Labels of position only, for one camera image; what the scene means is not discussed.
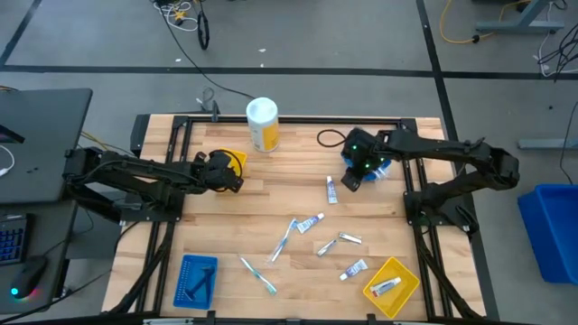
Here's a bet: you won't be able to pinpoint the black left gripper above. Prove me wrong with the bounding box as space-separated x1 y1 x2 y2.
194 151 246 195

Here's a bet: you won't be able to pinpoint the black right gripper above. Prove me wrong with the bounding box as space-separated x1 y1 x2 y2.
340 126 390 193

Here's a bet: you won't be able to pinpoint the white and red toothpaste tube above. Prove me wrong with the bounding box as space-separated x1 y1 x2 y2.
368 276 402 298

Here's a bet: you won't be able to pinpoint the blue plastic basket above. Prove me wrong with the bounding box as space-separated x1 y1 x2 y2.
340 152 393 183
172 254 219 311

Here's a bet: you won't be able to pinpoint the white and blue toothpaste tube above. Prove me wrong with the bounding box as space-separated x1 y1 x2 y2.
295 212 326 235
339 258 369 282
325 175 340 205

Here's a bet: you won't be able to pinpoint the white and yellow wipes canister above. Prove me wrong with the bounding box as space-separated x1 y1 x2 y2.
246 97 280 153

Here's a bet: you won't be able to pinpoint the blue wrapped toothbrush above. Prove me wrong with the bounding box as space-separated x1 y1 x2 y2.
269 218 299 264

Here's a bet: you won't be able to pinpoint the green and white toothbrush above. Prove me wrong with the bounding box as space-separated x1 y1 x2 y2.
239 256 278 297

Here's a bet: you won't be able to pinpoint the black desk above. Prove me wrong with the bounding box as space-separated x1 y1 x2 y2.
0 88 94 315

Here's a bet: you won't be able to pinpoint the grey desk foot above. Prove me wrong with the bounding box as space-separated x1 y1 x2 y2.
517 137 578 152

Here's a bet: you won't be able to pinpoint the large blue plastic bin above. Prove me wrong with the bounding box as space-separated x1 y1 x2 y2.
517 182 578 285

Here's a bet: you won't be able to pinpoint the black monitor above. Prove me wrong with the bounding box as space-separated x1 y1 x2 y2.
0 124 26 145

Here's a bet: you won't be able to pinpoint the grey desk leg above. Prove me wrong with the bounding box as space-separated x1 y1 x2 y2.
475 0 566 35

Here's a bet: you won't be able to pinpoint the black computer mouse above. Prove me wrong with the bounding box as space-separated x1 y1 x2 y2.
9 255 49 301

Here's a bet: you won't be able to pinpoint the black keyboard with blue light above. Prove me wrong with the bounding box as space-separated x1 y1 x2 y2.
0 214 35 266

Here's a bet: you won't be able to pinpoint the long black floor cable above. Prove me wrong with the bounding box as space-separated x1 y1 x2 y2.
155 0 256 100

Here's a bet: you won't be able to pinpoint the yellow wires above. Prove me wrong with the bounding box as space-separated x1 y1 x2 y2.
79 130 110 153

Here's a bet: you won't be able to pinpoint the black cable loop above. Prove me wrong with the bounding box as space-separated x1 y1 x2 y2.
197 11 211 51

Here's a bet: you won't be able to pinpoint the black cable bundle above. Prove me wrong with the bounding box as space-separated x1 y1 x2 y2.
107 220 177 315
415 225 480 321

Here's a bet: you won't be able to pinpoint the yellow floor cable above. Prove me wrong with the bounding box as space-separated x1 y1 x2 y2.
439 0 507 45

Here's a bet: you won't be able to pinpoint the white floor cables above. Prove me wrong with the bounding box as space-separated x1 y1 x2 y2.
153 0 200 33

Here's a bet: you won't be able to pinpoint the white desk cable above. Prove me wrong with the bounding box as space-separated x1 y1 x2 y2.
0 144 16 178

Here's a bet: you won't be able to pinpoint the thin black floor cable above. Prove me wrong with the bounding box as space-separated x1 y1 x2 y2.
559 103 578 185

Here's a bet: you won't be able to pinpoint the black cable tangle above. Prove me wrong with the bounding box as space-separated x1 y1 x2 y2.
536 22 578 82

